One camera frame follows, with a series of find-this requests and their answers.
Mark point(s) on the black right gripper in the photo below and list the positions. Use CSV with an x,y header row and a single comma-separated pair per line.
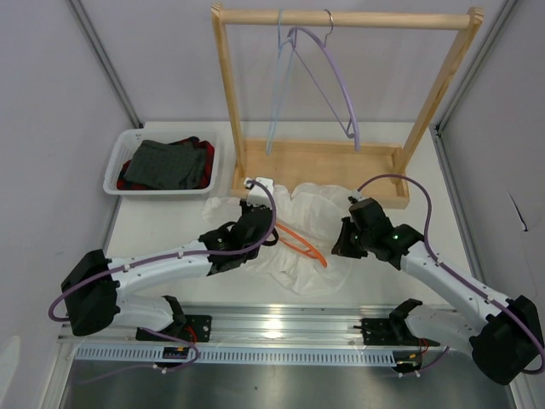
x,y
342,247

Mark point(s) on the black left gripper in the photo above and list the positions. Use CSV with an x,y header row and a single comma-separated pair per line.
x,y
244,206

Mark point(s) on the white ruffled skirt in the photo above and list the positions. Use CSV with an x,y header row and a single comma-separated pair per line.
x,y
314,212

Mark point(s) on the orange plastic hanger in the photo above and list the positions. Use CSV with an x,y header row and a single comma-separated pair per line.
x,y
299,244

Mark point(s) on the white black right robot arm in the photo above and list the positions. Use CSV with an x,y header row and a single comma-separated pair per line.
x,y
502,335

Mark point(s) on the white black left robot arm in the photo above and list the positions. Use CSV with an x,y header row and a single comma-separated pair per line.
x,y
100,292

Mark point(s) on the lilac plastic hanger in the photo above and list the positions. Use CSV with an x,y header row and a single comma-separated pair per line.
x,y
350,127

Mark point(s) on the wooden clothes rack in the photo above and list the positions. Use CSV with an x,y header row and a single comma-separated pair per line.
x,y
293,161

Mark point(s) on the red plaid garment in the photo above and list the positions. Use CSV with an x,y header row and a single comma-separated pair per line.
x,y
204,149

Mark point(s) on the white plastic basket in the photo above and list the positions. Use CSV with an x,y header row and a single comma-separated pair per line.
x,y
163,163

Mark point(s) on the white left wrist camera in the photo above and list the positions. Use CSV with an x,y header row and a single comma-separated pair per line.
x,y
259,191

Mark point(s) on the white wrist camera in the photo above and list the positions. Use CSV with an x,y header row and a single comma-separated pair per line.
x,y
355,197
259,191

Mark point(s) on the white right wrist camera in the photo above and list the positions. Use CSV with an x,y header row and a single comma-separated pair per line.
x,y
355,197

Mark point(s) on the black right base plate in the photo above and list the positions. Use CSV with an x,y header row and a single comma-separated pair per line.
x,y
380,332

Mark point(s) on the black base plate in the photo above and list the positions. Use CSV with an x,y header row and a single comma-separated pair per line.
x,y
380,332
197,329

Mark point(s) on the aluminium mounting rail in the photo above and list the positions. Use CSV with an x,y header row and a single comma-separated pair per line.
x,y
286,326

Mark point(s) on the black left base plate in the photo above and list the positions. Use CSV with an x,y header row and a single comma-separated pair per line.
x,y
197,329

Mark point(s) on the light blue wire hanger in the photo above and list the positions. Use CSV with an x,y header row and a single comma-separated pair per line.
x,y
279,85

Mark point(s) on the white slotted cable duct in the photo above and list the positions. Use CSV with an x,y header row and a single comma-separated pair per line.
x,y
246,356

